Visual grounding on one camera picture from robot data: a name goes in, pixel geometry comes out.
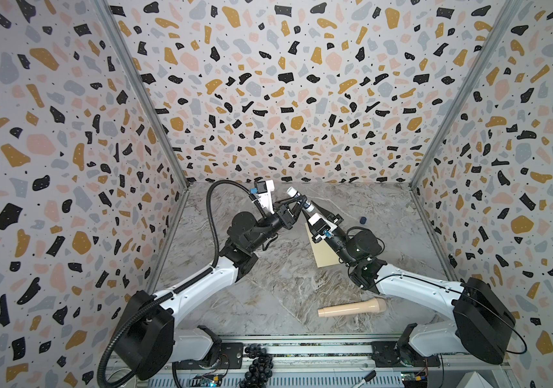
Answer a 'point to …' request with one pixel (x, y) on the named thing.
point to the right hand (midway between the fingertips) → (310, 201)
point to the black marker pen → (371, 375)
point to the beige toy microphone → (368, 306)
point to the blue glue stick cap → (363, 220)
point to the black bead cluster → (261, 369)
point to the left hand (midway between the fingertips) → (305, 195)
